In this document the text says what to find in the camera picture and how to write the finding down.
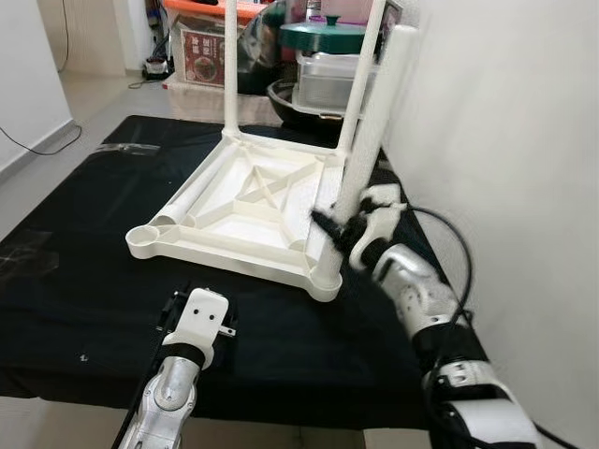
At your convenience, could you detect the long clear tape strip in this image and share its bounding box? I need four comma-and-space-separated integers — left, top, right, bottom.
93, 141, 162, 156

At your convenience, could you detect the clear plastic storage container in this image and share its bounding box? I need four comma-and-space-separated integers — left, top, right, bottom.
294, 51, 382, 117

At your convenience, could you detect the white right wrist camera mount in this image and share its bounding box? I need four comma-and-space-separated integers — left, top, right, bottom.
350, 184, 409, 274

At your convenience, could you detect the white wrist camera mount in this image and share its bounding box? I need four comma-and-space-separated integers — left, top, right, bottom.
163, 287, 234, 369
350, 184, 409, 274

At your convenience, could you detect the thin black floor cable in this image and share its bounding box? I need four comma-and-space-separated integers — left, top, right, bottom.
0, 120, 87, 157

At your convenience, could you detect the dark framed tablet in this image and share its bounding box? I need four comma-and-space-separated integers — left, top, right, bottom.
378, 0, 405, 40

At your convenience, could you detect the black tablecloth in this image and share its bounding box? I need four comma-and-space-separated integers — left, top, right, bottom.
0, 112, 494, 433

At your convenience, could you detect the green pot lid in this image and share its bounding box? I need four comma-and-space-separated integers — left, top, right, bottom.
278, 13, 369, 56

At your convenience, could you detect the black wok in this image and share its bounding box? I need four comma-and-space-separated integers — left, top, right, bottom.
268, 79, 344, 129

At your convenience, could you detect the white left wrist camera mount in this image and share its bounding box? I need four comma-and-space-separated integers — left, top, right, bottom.
163, 287, 234, 369

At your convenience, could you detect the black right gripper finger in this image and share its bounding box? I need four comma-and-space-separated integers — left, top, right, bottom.
308, 207, 354, 246

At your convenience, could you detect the orange-lid clear storage box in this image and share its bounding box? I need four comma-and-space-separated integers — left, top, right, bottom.
163, 0, 265, 91

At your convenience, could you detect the white plastic table top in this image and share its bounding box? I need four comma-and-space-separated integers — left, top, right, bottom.
125, 130, 363, 303

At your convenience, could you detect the white lace cloth cover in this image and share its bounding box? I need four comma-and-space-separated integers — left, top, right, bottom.
167, 80, 284, 123

